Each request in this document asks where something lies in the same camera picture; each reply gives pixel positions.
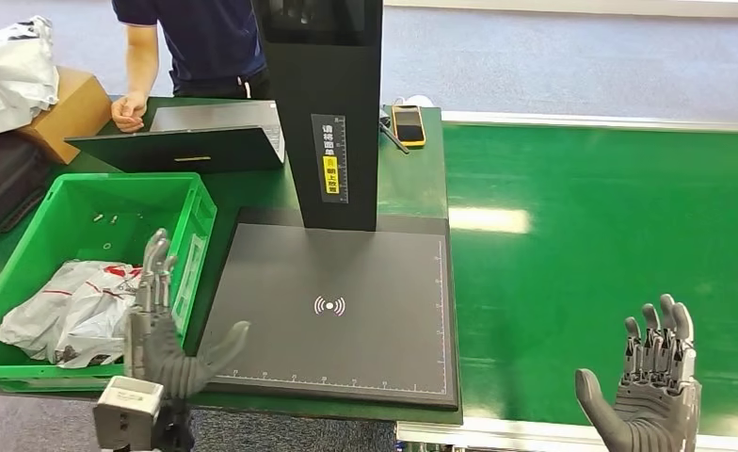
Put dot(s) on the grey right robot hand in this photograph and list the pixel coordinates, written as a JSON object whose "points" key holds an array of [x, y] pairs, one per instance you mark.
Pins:
{"points": [[656, 418]]}

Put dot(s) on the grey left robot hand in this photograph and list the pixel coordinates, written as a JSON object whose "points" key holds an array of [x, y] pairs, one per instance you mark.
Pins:
{"points": [[163, 362]]}

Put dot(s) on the white plastic mailer package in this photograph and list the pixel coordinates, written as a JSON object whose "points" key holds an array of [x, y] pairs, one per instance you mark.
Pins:
{"points": [[73, 312]]}

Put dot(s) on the person's forearm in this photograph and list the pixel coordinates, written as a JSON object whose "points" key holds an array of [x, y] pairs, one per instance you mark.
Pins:
{"points": [[142, 61]]}

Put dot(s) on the black inbound scanner machine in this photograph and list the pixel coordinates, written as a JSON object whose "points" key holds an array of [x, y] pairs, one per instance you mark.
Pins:
{"points": [[344, 324]]}

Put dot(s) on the green conveyor belt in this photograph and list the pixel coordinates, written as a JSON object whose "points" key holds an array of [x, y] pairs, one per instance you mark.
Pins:
{"points": [[625, 199]]}

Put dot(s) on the brown cardboard box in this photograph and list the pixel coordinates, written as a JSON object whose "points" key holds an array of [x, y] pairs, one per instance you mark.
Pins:
{"points": [[68, 117]]}

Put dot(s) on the green plastic crate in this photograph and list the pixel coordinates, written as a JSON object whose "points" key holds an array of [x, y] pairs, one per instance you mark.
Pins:
{"points": [[26, 249]]}

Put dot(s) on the dark open laptop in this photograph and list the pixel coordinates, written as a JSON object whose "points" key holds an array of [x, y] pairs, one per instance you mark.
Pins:
{"points": [[182, 148]]}

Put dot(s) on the black fabric bag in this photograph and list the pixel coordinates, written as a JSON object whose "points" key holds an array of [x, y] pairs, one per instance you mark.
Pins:
{"points": [[1, 184]]}

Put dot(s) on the person's hand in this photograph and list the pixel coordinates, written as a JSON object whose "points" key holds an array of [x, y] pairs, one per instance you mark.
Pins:
{"points": [[127, 113]]}

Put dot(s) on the black yellow ruler label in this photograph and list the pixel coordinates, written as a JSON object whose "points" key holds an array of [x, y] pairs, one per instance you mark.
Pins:
{"points": [[330, 156]]}

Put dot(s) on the black pen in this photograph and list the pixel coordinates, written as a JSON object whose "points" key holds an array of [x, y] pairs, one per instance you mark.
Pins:
{"points": [[396, 140]]}

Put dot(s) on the person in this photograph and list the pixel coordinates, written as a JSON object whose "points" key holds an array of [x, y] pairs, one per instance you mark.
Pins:
{"points": [[213, 43]]}

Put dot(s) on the large white plastic bag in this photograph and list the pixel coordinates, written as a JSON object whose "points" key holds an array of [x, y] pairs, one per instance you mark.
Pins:
{"points": [[7, 75]]}

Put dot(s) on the smartphone with orange case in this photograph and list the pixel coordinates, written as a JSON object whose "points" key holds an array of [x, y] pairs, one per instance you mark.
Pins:
{"points": [[408, 125]]}

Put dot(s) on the small white device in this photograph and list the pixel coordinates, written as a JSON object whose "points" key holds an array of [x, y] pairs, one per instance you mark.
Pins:
{"points": [[412, 100]]}

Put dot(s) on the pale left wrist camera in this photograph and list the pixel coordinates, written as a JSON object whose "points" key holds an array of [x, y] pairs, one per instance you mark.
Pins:
{"points": [[126, 412]]}

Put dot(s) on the aluminium conveyor side rail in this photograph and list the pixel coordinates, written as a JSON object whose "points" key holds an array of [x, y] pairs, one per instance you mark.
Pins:
{"points": [[500, 437], [593, 121]]}

